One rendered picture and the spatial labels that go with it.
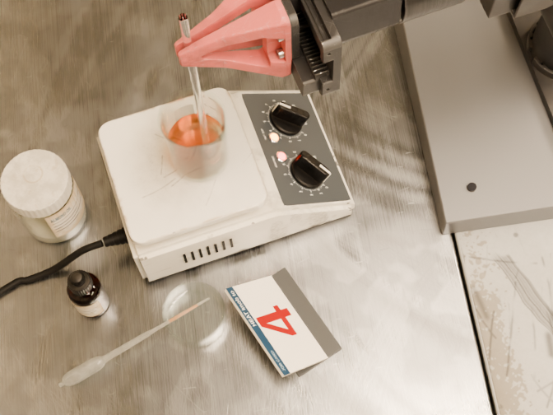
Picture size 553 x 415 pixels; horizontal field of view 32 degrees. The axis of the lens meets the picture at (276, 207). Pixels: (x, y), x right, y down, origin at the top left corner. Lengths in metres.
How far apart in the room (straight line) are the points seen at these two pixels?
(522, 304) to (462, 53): 0.24
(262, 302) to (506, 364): 0.22
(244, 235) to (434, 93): 0.22
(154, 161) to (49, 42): 0.24
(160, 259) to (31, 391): 0.16
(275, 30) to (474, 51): 0.33
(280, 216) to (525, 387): 0.25
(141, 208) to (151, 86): 0.19
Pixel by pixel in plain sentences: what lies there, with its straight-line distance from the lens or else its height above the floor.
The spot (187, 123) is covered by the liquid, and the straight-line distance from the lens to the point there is 0.79.
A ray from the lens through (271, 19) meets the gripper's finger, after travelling 0.64.
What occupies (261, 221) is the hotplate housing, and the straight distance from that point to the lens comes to 0.81.
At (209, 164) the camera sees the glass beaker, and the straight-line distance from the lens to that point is 0.78.
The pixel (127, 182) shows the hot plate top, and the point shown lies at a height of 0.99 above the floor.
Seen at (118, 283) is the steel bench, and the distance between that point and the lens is 0.88.
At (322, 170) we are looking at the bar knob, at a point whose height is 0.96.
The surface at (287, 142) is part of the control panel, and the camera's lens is 0.86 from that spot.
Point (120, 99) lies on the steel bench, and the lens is 0.96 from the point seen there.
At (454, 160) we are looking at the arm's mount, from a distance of 0.88.
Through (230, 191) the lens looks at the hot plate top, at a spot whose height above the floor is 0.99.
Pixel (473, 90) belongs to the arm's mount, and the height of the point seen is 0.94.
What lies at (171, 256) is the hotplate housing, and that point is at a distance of 0.82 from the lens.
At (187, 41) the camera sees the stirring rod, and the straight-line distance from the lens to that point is 0.65.
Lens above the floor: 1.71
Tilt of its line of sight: 67 degrees down
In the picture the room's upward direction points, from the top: 4 degrees counter-clockwise
